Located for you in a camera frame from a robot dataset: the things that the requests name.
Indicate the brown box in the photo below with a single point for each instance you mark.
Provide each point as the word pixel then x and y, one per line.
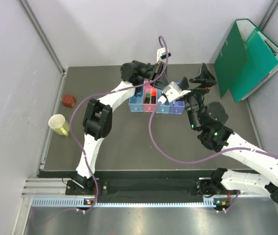
pixel 68 101

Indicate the purple plastic bin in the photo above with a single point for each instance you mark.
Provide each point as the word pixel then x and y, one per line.
pixel 177 107

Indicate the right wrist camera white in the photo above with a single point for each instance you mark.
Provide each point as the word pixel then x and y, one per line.
pixel 172 92

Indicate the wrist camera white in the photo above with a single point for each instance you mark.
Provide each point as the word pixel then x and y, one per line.
pixel 172 92
pixel 163 55

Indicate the light blue bin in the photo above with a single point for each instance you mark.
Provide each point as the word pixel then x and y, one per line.
pixel 136 103
pixel 162 108

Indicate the green ring binder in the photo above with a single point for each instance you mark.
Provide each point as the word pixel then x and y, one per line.
pixel 233 56

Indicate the blue slime jar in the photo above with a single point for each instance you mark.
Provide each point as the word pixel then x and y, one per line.
pixel 139 94

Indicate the aluminium rail with cable duct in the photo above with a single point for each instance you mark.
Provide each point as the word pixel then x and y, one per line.
pixel 52 193

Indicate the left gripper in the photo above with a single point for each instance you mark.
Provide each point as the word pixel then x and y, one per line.
pixel 162 82

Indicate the teal folder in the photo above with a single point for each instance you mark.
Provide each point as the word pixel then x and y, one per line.
pixel 261 61

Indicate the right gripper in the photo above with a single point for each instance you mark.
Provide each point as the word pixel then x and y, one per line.
pixel 205 79

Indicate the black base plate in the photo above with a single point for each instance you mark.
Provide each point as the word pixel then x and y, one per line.
pixel 132 185

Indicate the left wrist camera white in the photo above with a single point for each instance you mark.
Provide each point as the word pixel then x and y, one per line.
pixel 163 55

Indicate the yellow white mug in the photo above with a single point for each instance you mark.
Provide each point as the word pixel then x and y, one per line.
pixel 59 125

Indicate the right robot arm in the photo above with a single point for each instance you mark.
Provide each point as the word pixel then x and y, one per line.
pixel 209 120

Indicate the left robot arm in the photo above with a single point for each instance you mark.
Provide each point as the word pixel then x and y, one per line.
pixel 98 118

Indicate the pink plastic bin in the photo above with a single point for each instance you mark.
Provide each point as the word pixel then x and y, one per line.
pixel 148 89

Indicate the green cap highlighter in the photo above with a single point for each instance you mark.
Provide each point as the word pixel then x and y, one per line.
pixel 147 98

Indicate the orange cap highlighter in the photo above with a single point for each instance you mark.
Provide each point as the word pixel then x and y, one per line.
pixel 153 97

